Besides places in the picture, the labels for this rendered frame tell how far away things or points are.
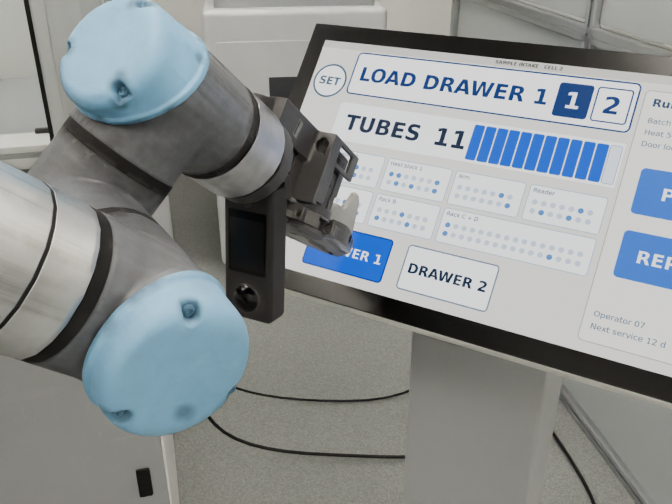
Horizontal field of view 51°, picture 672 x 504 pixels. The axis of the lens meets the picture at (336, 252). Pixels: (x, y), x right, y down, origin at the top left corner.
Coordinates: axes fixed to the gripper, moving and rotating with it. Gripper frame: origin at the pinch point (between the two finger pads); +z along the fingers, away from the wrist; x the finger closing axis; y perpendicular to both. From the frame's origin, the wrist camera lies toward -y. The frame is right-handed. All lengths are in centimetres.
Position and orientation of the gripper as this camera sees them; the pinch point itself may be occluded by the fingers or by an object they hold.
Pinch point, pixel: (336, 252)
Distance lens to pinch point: 69.9
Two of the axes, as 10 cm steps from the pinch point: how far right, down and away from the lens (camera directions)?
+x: -8.7, -2.3, 4.4
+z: 3.8, 2.7, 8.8
